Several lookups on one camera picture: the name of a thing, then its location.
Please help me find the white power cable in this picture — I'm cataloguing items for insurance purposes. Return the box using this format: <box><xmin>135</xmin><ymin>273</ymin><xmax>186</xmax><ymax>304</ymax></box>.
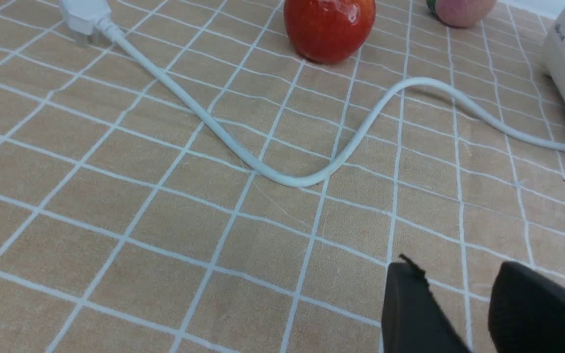
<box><xmin>59</xmin><ymin>0</ymin><xmax>565</xmax><ymax>188</ymax></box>

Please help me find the checkered orange tablecloth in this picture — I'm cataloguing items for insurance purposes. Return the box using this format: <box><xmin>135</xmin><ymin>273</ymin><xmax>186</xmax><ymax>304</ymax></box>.
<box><xmin>0</xmin><ymin>0</ymin><xmax>565</xmax><ymax>353</ymax></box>

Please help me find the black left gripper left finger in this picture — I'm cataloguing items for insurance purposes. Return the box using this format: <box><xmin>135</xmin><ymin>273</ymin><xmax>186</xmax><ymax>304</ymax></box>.
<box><xmin>381</xmin><ymin>254</ymin><xmax>470</xmax><ymax>353</ymax></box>

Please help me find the pink peach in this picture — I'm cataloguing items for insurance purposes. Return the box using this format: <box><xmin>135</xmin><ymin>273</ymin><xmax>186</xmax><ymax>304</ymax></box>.
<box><xmin>426</xmin><ymin>0</ymin><xmax>497</xmax><ymax>27</ymax></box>

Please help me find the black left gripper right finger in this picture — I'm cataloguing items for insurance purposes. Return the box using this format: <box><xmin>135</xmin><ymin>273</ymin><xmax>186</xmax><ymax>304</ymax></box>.
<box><xmin>488</xmin><ymin>261</ymin><xmax>565</xmax><ymax>353</ymax></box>

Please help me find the red apple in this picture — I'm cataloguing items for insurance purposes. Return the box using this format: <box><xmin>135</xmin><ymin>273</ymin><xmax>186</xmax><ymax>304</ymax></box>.
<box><xmin>283</xmin><ymin>0</ymin><xmax>376</xmax><ymax>65</ymax></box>

